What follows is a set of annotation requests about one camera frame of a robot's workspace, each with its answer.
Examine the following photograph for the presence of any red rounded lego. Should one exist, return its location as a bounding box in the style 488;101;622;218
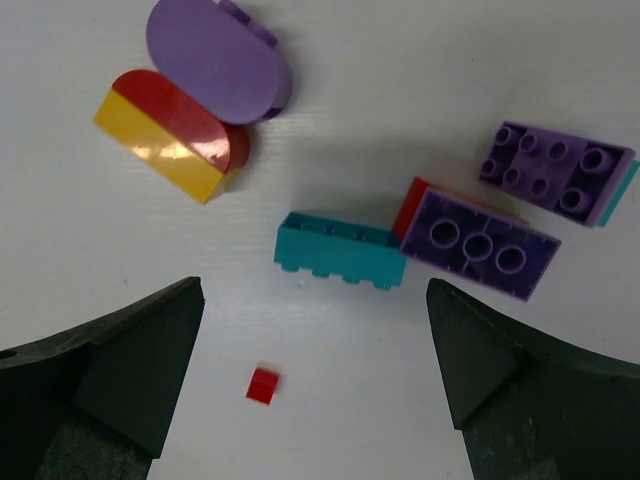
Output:
112;69;250;175

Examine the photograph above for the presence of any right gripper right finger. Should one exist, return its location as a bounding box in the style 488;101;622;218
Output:
426;279;639;479

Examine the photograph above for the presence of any purple studded lego piece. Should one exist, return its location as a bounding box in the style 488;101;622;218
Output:
479;121;637;227

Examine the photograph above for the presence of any teal lego under purple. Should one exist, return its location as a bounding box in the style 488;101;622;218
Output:
597;160;640;227

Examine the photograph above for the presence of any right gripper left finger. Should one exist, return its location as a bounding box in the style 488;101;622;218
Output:
1;277;205;479

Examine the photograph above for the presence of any purple rounded lego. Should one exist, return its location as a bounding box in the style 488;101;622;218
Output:
146;1;293;125

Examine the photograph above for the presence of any yellow long lego brick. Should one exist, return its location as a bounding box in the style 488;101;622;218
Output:
94;89;240;204

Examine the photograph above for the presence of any teal long lego brick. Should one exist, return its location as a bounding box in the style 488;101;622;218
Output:
274;212;407;290

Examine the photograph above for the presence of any tiny red lego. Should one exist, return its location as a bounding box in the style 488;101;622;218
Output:
245;367;281;405

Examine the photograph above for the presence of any purple flat lego brick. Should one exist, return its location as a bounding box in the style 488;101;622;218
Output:
400;189;561;301

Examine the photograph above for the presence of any red lego under purple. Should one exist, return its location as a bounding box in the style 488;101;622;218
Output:
392;176;431;240

